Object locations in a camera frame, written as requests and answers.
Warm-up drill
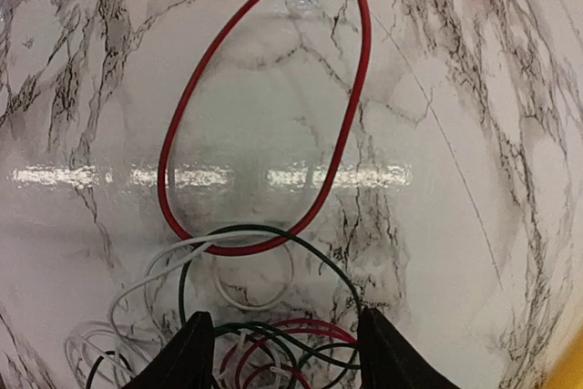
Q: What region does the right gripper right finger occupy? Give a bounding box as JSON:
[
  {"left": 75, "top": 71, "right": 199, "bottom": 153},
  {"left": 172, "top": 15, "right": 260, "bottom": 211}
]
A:
[{"left": 357, "top": 307, "right": 458, "bottom": 389}]

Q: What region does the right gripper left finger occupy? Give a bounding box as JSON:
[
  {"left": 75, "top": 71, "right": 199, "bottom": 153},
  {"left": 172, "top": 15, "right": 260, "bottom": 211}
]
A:
[{"left": 125, "top": 312, "right": 215, "bottom": 389}]

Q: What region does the long red cable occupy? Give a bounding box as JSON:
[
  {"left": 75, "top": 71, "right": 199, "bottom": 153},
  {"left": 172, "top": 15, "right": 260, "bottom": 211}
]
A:
[{"left": 159, "top": 0, "right": 373, "bottom": 257}]

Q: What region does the cable pile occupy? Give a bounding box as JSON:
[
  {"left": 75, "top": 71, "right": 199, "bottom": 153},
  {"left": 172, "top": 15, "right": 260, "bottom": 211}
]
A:
[{"left": 63, "top": 223, "right": 365, "bottom": 389}]

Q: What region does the yellow bin right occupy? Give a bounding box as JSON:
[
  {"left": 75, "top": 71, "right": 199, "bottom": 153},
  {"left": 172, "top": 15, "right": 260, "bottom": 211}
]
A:
[{"left": 543, "top": 333, "right": 583, "bottom": 389}]

